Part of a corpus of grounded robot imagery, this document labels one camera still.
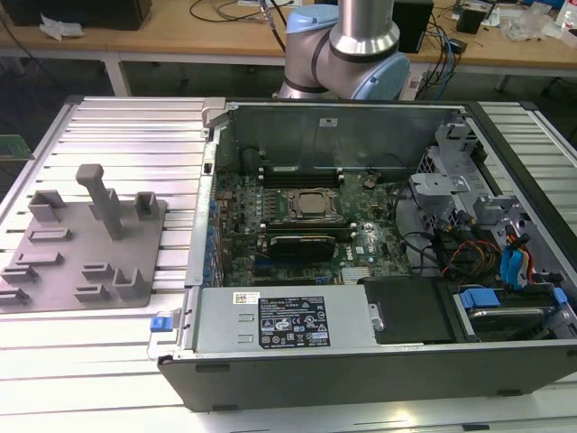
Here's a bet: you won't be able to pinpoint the black RAM slot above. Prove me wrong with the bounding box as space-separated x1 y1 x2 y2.
261 165 343 172
261 170 343 178
261 176 343 183
261 181 343 189

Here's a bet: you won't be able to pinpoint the metal socket cover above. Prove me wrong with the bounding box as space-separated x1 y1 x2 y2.
286 189 339 222

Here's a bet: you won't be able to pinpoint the silver CPU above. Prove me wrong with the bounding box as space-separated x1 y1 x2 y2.
298 193 326 214

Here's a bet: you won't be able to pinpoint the black graphics card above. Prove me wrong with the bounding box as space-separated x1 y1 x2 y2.
269 232 337 263

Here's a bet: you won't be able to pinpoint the silver finned heat sink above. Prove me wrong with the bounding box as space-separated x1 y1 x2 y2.
342 266 373 285

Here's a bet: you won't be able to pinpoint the green motherboard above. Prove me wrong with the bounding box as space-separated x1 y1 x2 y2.
211 169 414 288

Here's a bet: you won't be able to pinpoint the grey power supply unit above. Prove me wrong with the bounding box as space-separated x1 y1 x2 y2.
191 287 375 355

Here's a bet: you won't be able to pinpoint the black plastic cover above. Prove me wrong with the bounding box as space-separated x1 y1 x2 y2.
364 277 452 344

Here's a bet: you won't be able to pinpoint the silver drive bay cage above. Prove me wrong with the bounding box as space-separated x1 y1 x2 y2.
408 121 490 235

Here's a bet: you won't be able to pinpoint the black PC case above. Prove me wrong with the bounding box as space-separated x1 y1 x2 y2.
148 97 577 414

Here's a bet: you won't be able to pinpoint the wooden desk white legs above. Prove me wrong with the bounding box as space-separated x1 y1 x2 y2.
0 0 577 98

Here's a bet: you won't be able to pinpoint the grey parts rack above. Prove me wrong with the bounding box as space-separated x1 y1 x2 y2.
0 162 169 315

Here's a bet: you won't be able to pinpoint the tall black box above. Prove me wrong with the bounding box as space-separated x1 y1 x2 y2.
396 0 434 54

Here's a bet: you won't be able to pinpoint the hard disk blue carrier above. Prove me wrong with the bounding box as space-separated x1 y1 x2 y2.
457 288 568 344

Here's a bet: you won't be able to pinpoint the small black device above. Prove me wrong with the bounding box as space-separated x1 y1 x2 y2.
457 8 490 33

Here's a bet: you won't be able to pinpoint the large black box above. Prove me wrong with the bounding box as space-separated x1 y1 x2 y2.
8 0 152 31

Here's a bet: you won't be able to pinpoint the white crumpled paper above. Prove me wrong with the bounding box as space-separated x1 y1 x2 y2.
40 13 85 41

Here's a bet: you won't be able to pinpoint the clear plastic bags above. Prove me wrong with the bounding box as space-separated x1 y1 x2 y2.
504 6 560 41

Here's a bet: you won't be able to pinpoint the white red box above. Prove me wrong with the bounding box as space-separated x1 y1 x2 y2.
554 0 577 46

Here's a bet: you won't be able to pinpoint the black cable bundle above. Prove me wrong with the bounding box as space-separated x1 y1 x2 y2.
390 187 450 274

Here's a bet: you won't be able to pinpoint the coloured power wire bundle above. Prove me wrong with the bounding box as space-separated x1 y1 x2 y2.
441 241 501 276

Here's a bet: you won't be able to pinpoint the blue data wire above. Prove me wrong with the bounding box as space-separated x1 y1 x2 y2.
499 245 531 290

